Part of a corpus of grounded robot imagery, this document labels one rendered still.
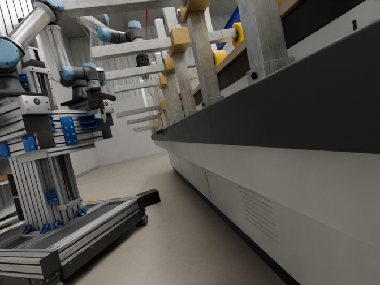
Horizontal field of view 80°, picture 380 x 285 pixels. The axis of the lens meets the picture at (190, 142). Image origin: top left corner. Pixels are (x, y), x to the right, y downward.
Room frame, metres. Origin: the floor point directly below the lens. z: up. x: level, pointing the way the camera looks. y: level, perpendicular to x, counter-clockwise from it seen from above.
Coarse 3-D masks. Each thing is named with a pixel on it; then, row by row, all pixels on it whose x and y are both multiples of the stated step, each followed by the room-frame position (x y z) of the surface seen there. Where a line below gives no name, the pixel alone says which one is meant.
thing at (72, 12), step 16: (64, 0) 0.44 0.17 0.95; (80, 0) 0.45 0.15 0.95; (96, 0) 0.45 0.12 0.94; (112, 0) 0.46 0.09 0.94; (128, 0) 0.46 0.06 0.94; (144, 0) 0.47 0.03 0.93; (160, 0) 0.48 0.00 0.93; (176, 0) 0.49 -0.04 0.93; (224, 0) 0.53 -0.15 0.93; (80, 16) 0.47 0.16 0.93
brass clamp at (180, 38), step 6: (174, 30) 0.70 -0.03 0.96; (180, 30) 0.70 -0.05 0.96; (186, 30) 0.71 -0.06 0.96; (174, 36) 0.70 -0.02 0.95; (180, 36) 0.70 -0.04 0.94; (186, 36) 0.70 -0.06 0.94; (174, 42) 0.70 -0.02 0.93; (180, 42) 0.70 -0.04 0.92; (186, 42) 0.70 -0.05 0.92; (174, 48) 0.72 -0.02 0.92; (180, 48) 0.74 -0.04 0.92; (186, 48) 0.75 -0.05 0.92
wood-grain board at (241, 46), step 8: (288, 0) 0.50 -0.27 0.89; (296, 0) 0.48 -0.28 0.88; (280, 8) 0.53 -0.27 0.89; (288, 8) 0.51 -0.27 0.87; (280, 16) 0.54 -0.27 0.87; (240, 48) 0.75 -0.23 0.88; (232, 56) 0.81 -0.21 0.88; (224, 64) 0.89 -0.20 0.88; (216, 72) 0.99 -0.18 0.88; (200, 88) 1.28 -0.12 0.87
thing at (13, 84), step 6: (0, 78) 1.18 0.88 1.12; (6, 78) 1.19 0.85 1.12; (12, 78) 1.22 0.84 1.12; (18, 78) 1.26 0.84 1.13; (0, 84) 1.17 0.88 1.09; (6, 84) 1.18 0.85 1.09; (12, 84) 1.20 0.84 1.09; (18, 84) 1.23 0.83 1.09; (12, 90) 1.19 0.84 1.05; (18, 90) 1.21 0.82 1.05; (24, 90) 1.25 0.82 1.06
